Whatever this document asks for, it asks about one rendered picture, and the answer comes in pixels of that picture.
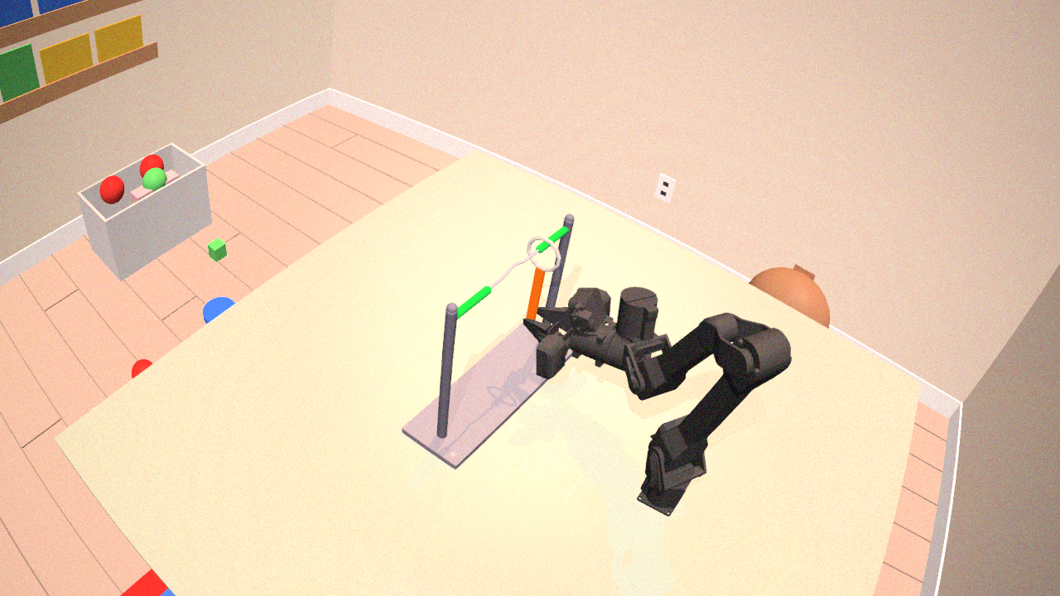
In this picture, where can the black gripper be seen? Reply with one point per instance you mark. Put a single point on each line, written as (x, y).
(553, 346)

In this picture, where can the orange handle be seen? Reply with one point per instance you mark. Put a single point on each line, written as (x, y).
(539, 277)

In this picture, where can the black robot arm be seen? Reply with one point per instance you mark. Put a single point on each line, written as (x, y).
(676, 452)

